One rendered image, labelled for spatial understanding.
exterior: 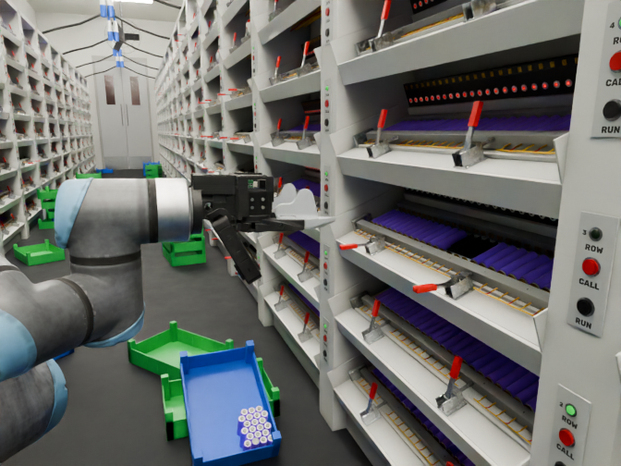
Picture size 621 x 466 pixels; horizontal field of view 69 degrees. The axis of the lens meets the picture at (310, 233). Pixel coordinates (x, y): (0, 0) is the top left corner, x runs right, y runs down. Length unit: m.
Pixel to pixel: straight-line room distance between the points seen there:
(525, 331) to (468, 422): 0.22
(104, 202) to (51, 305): 0.14
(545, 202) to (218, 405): 0.97
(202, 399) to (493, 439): 0.78
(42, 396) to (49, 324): 0.37
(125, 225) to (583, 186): 0.53
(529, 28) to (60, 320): 0.63
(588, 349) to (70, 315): 0.57
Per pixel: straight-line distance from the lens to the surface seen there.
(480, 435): 0.78
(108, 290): 0.64
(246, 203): 0.65
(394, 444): 1.06
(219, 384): 1.33
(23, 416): 0.93
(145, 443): 1.34
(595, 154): 0.54
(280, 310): 1.68
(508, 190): 0.62
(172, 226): 0.64
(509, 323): 0.66
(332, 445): 1.26
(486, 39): 0.68
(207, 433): 1.25
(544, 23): 0.61
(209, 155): 3.10
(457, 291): 0.73
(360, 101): 1.08
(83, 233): 0.64
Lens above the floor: 0.77
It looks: 13 degrees down
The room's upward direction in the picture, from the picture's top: straight up
